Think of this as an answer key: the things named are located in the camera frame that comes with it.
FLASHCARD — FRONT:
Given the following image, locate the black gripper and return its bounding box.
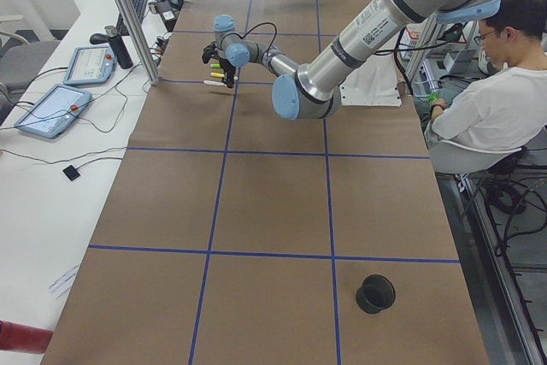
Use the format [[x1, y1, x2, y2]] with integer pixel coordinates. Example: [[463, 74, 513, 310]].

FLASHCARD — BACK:
[[219, 58, 236, 88]]

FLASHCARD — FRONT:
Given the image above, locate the red white marker pen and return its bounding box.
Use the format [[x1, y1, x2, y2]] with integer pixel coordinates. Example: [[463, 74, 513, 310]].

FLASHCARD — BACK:
[[203, 80, 226, 87]]

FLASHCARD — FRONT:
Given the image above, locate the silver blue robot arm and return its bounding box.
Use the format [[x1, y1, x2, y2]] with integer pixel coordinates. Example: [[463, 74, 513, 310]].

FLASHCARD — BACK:
[[202, 0, 501, 120]]

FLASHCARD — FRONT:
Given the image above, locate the black water bottle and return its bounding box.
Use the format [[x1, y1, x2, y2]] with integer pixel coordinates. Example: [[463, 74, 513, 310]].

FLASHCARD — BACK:
[[104, 26, 133, 69]]

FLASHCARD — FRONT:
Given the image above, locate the black keyboard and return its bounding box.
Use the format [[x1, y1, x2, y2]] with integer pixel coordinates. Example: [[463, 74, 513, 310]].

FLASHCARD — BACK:
[[114, 0, 149, 37]]

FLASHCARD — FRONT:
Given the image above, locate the black computer mouse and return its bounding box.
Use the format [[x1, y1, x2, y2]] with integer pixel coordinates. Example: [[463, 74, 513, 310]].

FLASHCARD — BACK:
[[89, 32, 109, 45]]

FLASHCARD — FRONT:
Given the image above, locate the far blue teach pendant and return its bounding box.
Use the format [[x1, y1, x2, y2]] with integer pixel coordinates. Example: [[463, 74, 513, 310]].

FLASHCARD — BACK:
[[63, 44, 117, 86]]

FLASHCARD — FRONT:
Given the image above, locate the blue teach pendant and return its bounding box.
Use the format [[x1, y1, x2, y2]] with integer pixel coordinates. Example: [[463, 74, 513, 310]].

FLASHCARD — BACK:
[[14, 84, 92, 139], [63, 44, 117, 86]]

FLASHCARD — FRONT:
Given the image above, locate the brown paper table cover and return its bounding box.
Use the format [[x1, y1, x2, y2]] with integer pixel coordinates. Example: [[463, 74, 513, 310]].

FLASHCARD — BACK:
[[44, 0, 488, 364]]

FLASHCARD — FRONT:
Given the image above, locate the near blue teach pendant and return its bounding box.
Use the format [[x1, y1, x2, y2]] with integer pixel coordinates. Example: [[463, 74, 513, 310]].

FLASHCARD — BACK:
[[14, 84, 92, 139]]

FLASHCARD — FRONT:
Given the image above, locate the small black square device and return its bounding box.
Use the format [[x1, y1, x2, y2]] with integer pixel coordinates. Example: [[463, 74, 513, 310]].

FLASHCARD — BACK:
[[62, 165, 80, 181]]

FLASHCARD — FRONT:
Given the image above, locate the white chair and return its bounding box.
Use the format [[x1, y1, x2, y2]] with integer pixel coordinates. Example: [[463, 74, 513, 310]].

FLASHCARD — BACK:
[[428, 140, 521, 174]]

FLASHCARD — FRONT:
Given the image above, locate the near black mesh pen cup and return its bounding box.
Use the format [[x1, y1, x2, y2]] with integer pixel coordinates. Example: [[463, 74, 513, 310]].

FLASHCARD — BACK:
[[356, 274, 397, 315]]

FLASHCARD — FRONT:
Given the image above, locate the person in white shirt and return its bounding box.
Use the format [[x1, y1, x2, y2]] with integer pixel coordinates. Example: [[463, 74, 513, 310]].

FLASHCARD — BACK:
[[424, 0, 546, 150]]

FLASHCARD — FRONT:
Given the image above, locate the red fire extinguisher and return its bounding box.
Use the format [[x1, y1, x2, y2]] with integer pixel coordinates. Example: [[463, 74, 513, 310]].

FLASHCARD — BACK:
[[1, 321, 53, 354]]

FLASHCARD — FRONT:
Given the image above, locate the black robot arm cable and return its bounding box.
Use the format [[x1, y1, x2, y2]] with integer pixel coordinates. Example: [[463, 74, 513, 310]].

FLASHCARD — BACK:
[[234, 21, 279, 58]]

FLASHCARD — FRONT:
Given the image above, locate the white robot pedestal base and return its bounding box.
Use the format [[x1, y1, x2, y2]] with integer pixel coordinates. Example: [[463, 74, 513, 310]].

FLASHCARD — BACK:
[[339, 53, 402, 107]]

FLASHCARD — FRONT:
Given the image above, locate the aluminium frame post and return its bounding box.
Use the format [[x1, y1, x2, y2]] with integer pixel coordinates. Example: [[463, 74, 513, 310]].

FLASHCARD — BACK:
[[115, 0, 160, 85]]

